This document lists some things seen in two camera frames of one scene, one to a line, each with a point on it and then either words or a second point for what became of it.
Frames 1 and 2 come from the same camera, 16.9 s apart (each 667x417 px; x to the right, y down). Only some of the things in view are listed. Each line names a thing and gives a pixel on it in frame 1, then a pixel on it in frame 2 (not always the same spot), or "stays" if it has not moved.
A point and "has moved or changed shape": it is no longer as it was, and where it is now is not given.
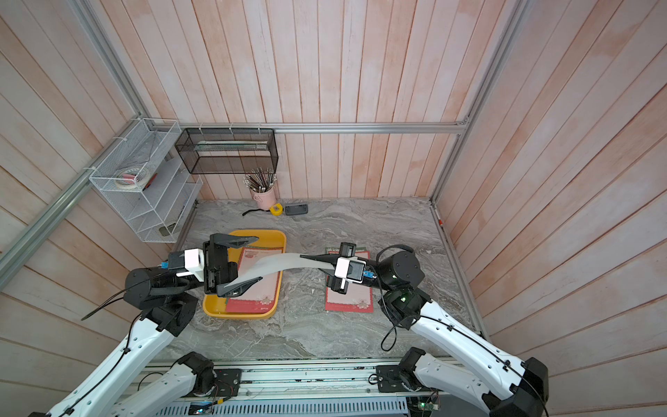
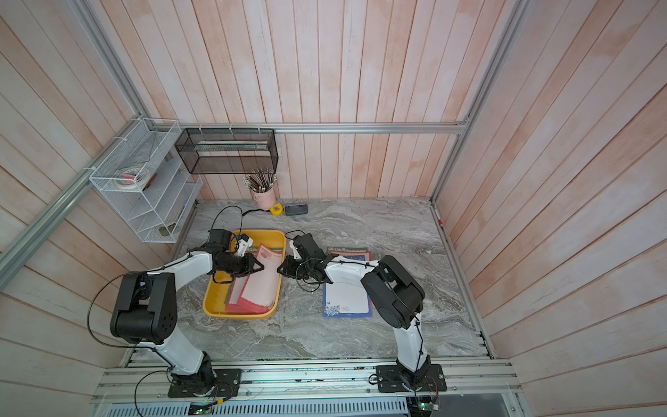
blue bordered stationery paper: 256,269 has moved or changed shape
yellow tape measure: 277,209 stays
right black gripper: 337,284 → 287,269
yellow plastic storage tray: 214,306 stays
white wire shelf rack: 143,174 stays
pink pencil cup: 264,200 stays
